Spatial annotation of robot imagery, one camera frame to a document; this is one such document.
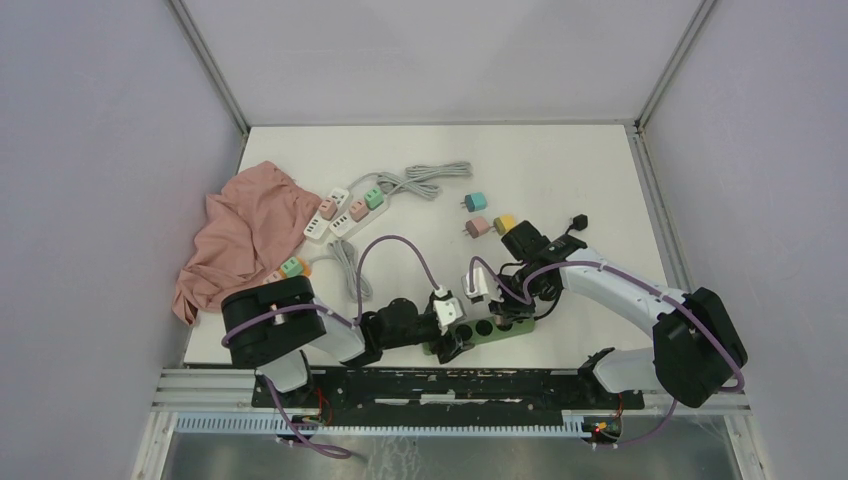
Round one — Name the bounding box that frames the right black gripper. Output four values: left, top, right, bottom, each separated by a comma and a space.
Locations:
485, 266, 550, 324

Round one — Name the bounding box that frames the green power strip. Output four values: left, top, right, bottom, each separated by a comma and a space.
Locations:
449, 317, 536, 350

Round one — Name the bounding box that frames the yellow charger plug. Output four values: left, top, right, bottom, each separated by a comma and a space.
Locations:
493, 214, 517, 236

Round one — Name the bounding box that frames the pink charger plug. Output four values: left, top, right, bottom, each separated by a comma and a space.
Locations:
464, 216, 491, 239

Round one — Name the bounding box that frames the teal usb charger plug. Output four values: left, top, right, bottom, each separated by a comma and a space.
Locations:
461, 192, 488, 212

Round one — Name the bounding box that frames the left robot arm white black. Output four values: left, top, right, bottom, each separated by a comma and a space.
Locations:
221, 276, 472, 407

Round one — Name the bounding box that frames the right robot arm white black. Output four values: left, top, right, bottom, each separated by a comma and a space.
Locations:
469, 221, 748, 408

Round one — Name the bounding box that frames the pink plug on right strip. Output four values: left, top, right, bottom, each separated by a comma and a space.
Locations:
349, 199, 370, 223

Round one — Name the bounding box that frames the green plug on white strip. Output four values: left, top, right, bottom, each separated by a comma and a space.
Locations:
363, 187, 385, 211

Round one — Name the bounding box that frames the orange power strip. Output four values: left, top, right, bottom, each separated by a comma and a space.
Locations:
262, 256, 311, 284

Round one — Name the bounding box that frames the pink cloth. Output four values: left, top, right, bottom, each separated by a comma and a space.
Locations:
172, 161, 322, 326

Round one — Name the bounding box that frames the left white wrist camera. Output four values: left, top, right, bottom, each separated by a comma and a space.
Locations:
429, 285, 466, 334

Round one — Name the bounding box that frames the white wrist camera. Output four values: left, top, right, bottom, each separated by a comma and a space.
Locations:
429, 285, 466, 334
462, 268, 502, 304

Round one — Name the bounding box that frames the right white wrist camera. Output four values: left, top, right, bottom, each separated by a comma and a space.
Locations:
462, 268, 502, 304

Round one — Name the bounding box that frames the black mounting base plate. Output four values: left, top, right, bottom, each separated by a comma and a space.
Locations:
281, 367, 645, 427

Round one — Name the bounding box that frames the black power cord with plug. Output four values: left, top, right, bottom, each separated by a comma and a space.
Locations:
536, 213, 591, 323

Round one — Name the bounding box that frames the grey coiled cord lower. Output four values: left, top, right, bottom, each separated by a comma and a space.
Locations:
306, 239, 376, 305

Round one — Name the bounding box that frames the grey coiled cord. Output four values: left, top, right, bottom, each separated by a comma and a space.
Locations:
345, 160, 474, 202
306, 239, 376, 305

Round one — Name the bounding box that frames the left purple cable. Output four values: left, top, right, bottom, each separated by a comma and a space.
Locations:
221, 235, 445, 460

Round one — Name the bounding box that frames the purple cable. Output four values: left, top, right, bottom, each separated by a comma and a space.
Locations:
468, 256, 746, 450
221, 235, 445, 460

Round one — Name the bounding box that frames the grey coiled cord upper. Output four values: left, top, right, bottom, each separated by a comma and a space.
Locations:
345, 160, 474, 202

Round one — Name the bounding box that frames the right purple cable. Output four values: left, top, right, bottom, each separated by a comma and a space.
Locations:
468, 256, 746, 450

